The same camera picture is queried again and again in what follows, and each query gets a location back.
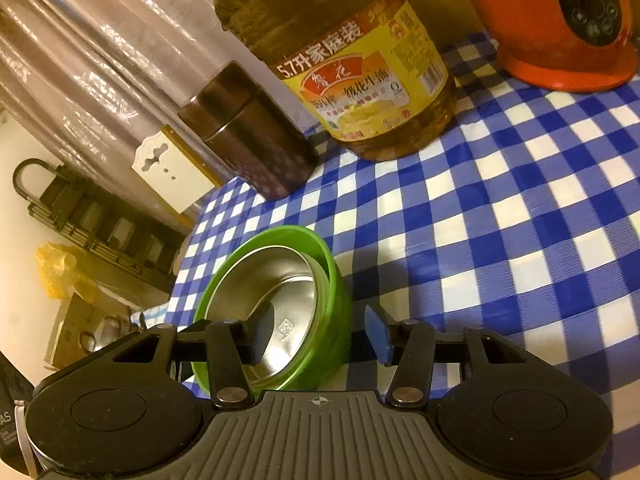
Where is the green plastic bowl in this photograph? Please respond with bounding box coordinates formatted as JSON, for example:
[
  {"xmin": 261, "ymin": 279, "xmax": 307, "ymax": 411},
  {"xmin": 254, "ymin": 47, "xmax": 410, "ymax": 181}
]
[{"xmin": 191, "ymin": 226, "xmax": 353, "ymax": 392}]

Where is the stainless steel bowl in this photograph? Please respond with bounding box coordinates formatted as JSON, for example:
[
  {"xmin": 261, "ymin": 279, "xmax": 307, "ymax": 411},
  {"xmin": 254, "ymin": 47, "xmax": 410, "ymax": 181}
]
[{"xmin": 205, "ymin": 245, "xmax": 326, "ymax": 387}]

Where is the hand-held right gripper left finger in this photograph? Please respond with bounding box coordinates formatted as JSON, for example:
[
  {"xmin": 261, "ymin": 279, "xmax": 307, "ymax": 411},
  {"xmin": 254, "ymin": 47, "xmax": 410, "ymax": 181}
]
[{"xmin": 112, "ymin": 306, "xmax": 276, "ymax": 407}]

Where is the folded step ladder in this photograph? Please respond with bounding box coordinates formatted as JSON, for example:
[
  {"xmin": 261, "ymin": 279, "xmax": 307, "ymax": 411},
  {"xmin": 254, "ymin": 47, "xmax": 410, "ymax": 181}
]
[{"xmin": 14, "ymin": 158, "xmax": 187, "ymax": 284}]

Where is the red electric pressure cooker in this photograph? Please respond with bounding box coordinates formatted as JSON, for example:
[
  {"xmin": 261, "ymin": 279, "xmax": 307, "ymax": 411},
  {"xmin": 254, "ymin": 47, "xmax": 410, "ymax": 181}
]
[{"xmin": 447, "ymin": 0, "xmax": 640, "ymax": 93}]

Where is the brown metal canister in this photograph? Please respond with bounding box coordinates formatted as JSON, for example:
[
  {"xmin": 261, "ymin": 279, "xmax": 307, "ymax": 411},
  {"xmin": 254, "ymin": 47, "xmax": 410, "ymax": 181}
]
[{"xmin": 178, "ymin": 60, "xmax": 319, "ymax": 202}]

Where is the blue white checkered tablecloth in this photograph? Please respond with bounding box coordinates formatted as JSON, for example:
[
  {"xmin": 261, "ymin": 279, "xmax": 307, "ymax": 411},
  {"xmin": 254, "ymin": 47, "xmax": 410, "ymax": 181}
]
[{"xmin": 142, "ymin": 30, "xmax": 640, "ymax": 461}]

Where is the yellow plastic bag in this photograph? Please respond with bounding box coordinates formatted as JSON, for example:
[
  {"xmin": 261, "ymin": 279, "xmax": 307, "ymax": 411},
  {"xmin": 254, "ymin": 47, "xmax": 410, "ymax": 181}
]
[{"xmin": 34, "ymin": 242, "xmax": 97, "ymax": 307}]

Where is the large cooking oil bottle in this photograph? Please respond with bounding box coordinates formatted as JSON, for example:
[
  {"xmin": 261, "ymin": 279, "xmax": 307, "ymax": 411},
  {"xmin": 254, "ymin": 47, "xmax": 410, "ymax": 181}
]
[{"xmin": 214, "ymin": 0, "xmax": 459, "ymax": 163}]

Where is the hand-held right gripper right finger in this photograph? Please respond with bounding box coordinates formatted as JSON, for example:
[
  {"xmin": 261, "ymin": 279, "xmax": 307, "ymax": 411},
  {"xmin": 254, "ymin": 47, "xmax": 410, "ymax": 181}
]
[{"xmin": 365, "ymin": 304, "xmax": 529, "ymax": 408}]

